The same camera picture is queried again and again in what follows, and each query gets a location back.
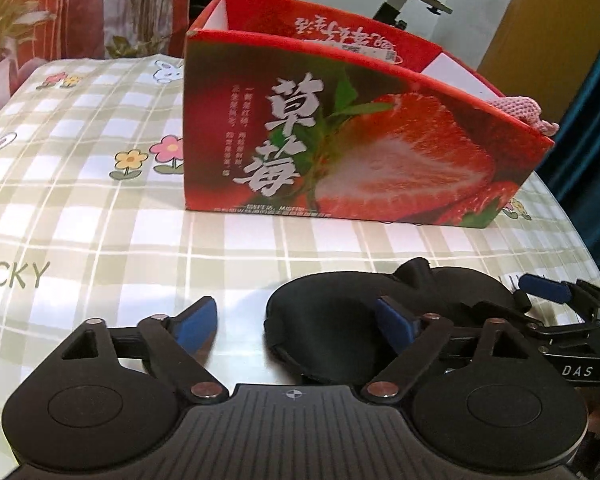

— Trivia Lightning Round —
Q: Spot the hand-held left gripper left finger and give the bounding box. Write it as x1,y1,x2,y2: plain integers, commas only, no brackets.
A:
60,296,229,405

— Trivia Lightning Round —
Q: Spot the checked rabbit print bedsheet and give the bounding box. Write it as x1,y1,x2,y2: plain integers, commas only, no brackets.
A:
0,55,600,396

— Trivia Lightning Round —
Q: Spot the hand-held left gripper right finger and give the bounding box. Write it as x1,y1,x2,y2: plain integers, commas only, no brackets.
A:
361,296,529,404

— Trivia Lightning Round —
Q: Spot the wooden door panel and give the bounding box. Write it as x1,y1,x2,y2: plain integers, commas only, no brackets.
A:
477,0,600,121

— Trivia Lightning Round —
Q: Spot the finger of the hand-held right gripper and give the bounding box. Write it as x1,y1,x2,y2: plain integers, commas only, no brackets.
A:
512,289,598,342
524,273,600,322

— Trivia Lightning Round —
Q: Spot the pink plant print curtain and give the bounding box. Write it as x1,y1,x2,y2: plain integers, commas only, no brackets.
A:
0,0,195,96

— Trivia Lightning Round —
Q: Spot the dark blue curtain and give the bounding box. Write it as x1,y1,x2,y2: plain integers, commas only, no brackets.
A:
535,10,600,281

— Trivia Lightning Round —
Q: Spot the red strawberry print box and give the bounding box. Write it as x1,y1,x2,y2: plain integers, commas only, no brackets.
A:
182,0,555,229

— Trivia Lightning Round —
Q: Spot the black eye mask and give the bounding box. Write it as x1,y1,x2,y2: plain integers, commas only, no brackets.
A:
263,257,527,386

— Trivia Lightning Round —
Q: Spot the pink knitted cloth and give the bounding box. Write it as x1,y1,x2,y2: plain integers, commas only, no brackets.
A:
489,94,561,137

